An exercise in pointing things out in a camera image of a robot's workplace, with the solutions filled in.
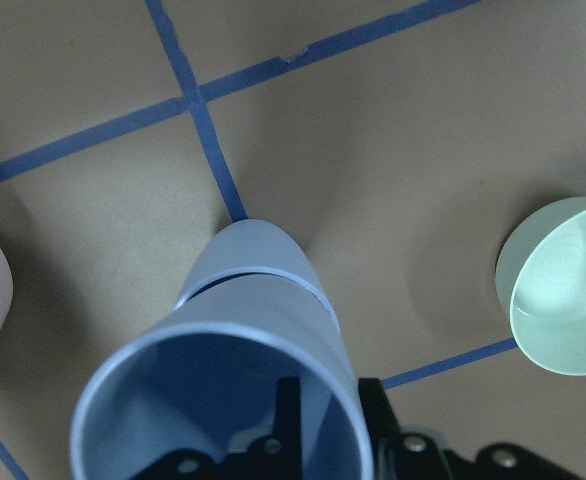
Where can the mint green bowl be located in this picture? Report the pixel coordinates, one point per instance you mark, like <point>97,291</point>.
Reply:
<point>540,282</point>

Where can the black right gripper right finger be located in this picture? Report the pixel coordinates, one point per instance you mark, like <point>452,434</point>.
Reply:
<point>400,453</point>

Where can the blue cup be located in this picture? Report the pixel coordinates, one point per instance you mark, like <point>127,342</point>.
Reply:
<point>205,378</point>
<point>253,247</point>

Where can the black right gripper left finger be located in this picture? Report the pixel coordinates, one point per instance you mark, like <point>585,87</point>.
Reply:
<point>277,455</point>

